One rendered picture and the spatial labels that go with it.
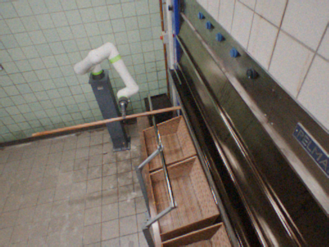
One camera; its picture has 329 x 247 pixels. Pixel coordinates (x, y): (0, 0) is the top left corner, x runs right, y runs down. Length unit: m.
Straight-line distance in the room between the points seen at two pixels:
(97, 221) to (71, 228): 0.29
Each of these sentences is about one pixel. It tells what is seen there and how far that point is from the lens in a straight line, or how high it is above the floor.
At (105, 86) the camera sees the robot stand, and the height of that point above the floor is 1.11.
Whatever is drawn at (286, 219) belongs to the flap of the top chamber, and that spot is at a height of 1.73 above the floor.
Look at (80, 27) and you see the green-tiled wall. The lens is 2.92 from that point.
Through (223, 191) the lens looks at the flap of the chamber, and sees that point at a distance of 1.27.
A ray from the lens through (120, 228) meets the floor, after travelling 2.79.
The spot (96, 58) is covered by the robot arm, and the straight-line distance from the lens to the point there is 2.08.
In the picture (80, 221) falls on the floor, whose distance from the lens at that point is 2.97.
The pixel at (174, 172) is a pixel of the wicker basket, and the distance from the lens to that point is 2.20.
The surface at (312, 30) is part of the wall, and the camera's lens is 0.67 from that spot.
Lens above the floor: 2.53
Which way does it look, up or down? 44 degrees down
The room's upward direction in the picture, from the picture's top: 6 degrees counter-clockwise
